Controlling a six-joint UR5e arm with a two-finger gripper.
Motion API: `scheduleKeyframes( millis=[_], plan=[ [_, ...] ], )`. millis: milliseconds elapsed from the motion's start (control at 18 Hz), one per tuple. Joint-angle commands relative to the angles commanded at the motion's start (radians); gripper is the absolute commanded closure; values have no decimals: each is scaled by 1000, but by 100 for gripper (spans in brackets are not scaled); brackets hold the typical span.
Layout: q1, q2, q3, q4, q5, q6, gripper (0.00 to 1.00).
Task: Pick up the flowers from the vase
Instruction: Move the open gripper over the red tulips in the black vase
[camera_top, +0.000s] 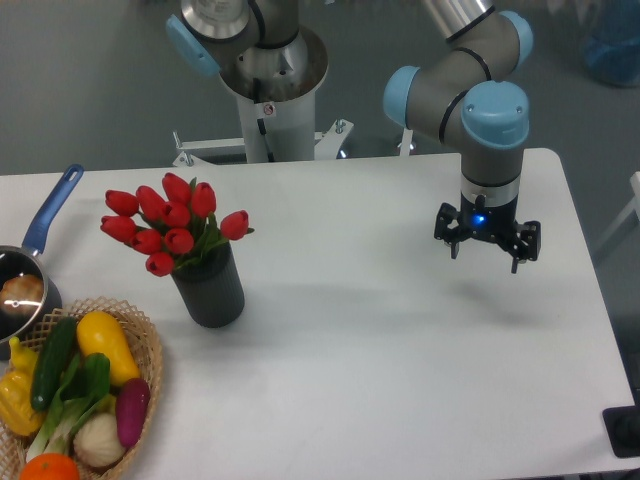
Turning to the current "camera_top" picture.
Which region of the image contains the blue translucent container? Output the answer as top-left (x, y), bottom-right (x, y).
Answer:
top-left (581, 0), bottom-right (639, 88)

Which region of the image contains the bread roll in saucepan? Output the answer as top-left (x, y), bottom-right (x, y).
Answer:
top-left (1, 274), bottom-right (44, 317)

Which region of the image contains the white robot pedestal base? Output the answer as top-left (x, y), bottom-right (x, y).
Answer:
top-left (173, 27), bottom-right (354, 166)

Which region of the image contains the red tulip bouquet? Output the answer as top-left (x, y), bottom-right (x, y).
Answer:
top-left (100, 173), bottom-right (254, 277)

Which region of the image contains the purple eggplant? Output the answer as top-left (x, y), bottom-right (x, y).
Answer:
top-left (115, 378), bottom-right (150, 448)

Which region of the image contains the white chair frame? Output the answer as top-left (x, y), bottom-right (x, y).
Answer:
top-left (592, 171), bottom-right (639, 264)

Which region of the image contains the dark grey ribbed vase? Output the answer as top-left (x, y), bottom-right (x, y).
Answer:
top-left (171, 243), bottom-right (245, 329)

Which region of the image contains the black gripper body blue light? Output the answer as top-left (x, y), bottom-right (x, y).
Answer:
top-left (458, 195), bottom-right (517, 244)

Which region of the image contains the blue handled saucepan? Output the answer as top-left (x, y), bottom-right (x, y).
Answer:
top-left (1, 164), bottom-right (84, 361)

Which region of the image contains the yellow squash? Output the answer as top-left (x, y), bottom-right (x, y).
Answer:
top-left (76, 311), bottom-right (140, 387)

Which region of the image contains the white garlic bulb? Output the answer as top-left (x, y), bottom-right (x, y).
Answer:
top-left (73, 413), bottom-right (126, 469)

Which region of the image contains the green cucumber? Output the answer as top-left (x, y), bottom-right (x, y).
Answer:
top-left (30, 317), bottom-right (77, 412)

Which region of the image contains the woven wicker basket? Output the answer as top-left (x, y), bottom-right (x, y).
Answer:
top-left (21, 297), bottom-right (163, 479)

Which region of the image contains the green bok choy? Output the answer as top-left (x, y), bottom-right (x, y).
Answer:
top-left (26, 353), bottom-right (111, 461)

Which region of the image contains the black device at table edge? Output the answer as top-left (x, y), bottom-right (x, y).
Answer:
top-left (602, 406), bottom-right (639, 458)

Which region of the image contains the yellow bell pepper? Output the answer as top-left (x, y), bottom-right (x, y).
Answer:
top-left (1, 336), bottom-right (45, 437)

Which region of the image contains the orange fruit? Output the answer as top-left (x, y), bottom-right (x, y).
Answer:
top-left (18, 453), bottom-right (80, 480)

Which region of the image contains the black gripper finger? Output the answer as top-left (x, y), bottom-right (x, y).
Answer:
top-left (499, 221), bottom-right (541, 274)
top-left (434, 203), bottom-right (472, 259)

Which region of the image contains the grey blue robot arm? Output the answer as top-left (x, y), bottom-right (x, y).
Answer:
top-left (165, 1), bottom-right (541, 264)

